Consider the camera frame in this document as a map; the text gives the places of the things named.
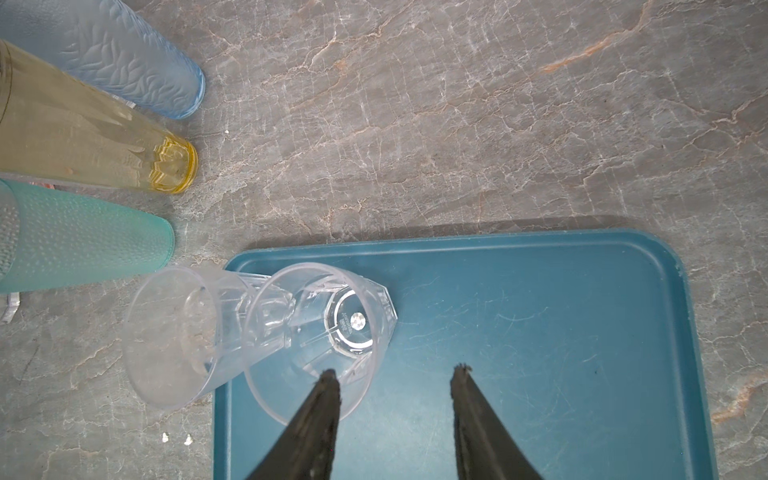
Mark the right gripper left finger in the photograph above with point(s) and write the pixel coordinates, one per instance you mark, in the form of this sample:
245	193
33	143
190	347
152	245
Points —
306	448

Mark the blue tall plastic cup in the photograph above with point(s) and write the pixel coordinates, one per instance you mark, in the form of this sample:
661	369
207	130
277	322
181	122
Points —
109	46

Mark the teal plastic tray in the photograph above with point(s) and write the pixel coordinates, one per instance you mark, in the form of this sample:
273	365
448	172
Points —
583	342

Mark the clear faceted glass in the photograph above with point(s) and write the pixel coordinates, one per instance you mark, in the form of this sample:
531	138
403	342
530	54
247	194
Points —
308	318
190	330

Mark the green tall plastic cup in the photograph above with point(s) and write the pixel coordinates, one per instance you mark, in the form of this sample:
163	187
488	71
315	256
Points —
53	239

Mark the yellow tall plastic cup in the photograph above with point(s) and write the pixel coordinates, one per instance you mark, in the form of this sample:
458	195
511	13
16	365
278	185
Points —
56	128

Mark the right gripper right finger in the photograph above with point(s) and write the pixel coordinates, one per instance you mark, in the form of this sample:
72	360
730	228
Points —
484	448

